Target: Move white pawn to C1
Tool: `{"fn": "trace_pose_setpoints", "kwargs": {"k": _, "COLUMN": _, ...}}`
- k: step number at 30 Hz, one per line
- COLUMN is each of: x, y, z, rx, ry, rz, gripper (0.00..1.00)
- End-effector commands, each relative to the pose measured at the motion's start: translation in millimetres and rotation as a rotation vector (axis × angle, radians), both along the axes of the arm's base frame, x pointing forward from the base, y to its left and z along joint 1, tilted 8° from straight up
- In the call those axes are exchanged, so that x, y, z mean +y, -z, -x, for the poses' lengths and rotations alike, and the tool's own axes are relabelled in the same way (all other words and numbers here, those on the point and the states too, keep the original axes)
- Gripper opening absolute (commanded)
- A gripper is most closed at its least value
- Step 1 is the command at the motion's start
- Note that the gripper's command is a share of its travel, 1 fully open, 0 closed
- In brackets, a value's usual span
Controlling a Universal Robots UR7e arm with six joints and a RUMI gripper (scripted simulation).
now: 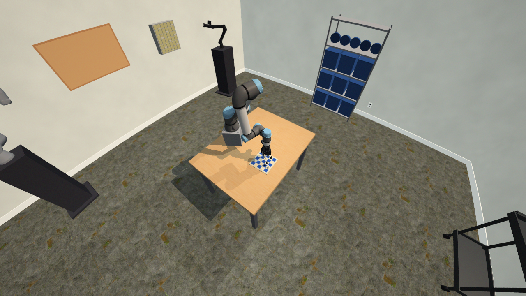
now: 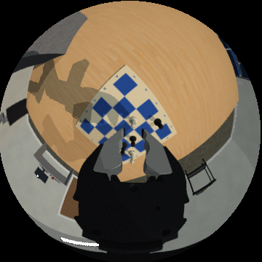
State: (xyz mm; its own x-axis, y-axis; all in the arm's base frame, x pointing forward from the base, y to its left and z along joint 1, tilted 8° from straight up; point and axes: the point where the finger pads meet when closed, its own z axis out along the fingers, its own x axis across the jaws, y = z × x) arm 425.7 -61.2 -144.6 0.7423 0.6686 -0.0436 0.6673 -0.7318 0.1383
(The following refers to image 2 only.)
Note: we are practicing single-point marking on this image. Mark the white bishop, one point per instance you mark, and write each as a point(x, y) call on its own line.
point(132, 153)

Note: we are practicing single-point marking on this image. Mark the blue and cream chessboard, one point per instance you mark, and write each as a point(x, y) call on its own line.
point(124, 96)

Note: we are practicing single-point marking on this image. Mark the white pawn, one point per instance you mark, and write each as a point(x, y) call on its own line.
point(133, 121)

